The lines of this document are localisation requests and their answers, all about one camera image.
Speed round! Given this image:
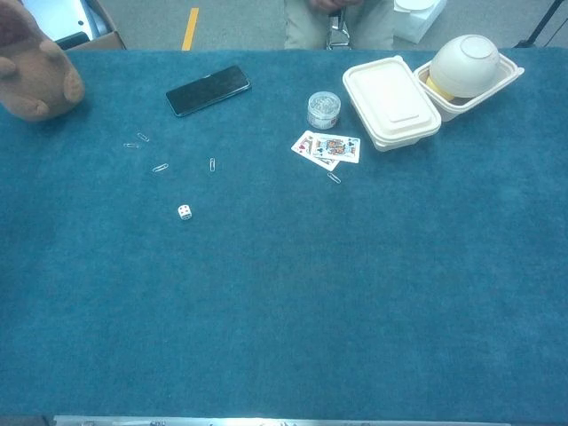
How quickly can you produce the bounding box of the king of hearts card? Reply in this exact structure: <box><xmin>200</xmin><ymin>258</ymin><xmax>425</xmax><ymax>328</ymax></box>
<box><xmin>290</xmin><ymin>130</ymin><xmax>341</xmax><ymax>172</ymax></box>

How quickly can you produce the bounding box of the teal table mat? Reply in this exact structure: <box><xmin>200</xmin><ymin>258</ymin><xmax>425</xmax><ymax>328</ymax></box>
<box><xmin>0</xmin><ymin>47</ymin><xmax>568</xmax><ymax>423</ymax></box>

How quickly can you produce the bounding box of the king of clubs card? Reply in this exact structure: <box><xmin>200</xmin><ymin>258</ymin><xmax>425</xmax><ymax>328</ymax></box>
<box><xmin>311</xmin><ymin>132</ymin><xmax>362</xmax><ymax>165</ymax></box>

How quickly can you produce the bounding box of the clear jar of paper clips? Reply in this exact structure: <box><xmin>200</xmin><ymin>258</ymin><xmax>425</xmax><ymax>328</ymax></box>
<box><xmin>306</xmin><ymin>91</ymin><xmax>343</xmax><ymax>130</ymax></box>

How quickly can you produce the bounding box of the black smartphone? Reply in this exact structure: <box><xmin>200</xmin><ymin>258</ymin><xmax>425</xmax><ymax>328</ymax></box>
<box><xmin>165</xmin><ymin>65</ymin><xmax>253</xmax><ymax>118</ymax></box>

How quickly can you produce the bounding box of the cream takeout container lid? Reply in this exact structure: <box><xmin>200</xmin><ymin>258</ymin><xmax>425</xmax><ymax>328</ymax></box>
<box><xmin>342</xmin><ymin>55</ymin><xmax>443</xmax><ymax>154</ymax></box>

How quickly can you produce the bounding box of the metal stool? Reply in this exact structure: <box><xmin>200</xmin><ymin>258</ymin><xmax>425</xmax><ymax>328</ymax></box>
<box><xmin>325</xmin><ymin>7</ymin><xmax>356</xmax><ymax>51</ymax></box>

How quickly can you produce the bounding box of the seated person in beige trousers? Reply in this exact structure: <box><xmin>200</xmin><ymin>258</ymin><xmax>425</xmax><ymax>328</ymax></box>
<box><xmin>282</xmin><ymin>0</ymin><xmax>396</xmax><ymax>51</ymax></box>

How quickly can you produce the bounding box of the yellow cup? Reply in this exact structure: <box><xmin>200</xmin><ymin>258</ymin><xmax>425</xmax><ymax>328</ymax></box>
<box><xmin>425</xmin><ymin>74</ymin><xmax>456</xmax><ymax>103</ymax></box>

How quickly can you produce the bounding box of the yellow floor tape strip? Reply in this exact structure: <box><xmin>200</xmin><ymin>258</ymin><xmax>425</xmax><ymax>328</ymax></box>
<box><xmin>181</xmin><ymin>6</ymin><xmax>201</xmax><ymax>51</ymax></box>

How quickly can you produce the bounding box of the white upturned bowl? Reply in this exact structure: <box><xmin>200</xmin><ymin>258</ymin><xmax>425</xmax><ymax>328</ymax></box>
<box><xmin>428</xmin><ymin>34</ymin><xmax>502</xmax><ymax>99</ymax></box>

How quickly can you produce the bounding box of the white box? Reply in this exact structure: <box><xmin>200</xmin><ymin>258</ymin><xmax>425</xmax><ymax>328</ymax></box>
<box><xmin>391</xmin><ymin>0</ymin><xmax>448</xmax><ymax>45</ymax></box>

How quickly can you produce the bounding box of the cream open food container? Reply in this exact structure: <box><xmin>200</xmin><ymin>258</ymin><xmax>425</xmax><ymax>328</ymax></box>
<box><xmin>413</xmin><ymin>51</ymin><xmax>526</xmax><ymax>124</ymax></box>

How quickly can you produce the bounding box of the brown plush toy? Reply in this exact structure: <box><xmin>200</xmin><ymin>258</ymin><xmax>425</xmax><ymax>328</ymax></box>
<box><xmin>0</xmin><ymin>0</ymin><xmax>86</xmax><ymax>123</ymax></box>

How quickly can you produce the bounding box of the black tripod leg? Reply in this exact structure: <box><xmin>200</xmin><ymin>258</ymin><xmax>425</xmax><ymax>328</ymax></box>
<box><xmin>513</xmin><ymin>0</ymin><xmax>568</xmax><ymax>50</ymax></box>

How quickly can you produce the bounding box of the aluminium rail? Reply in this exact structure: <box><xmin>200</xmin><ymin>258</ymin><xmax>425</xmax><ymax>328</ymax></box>
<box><xmin>52</xmin><ymin>414</ymin><xmax>512</xmax><ymax>426</ymax></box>

